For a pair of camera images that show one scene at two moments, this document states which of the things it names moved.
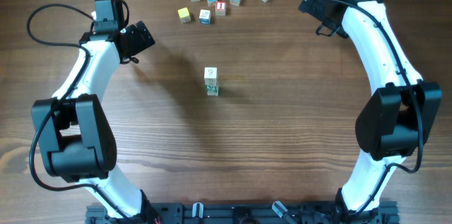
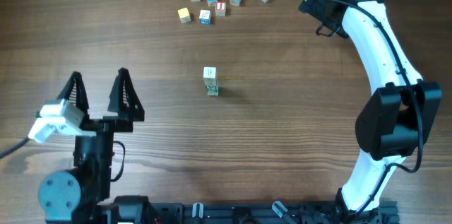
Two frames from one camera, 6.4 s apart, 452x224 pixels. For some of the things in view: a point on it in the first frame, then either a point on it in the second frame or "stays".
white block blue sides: x=210 y=72 stays
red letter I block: x=221 y=8 stays
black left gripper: x=143 y=41 to x=124 y=119
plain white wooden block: x=211 y=82 stays
